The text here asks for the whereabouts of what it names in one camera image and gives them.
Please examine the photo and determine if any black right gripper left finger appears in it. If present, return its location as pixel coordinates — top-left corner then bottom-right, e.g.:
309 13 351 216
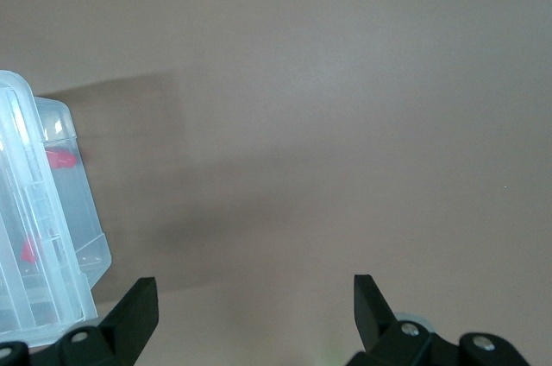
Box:
58 277 160 366

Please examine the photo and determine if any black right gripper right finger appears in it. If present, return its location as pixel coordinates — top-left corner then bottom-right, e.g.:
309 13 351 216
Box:
347 274 435 366

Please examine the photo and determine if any clear ribbed plastic lid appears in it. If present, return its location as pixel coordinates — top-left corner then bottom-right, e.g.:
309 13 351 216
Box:
0 70 98 349

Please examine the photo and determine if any clear plastic storage box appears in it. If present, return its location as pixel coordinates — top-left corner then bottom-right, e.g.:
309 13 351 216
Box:
34 97 113 298

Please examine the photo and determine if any red block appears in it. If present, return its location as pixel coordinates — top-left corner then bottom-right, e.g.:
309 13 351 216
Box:
20 237 39 267
44 148 79 170

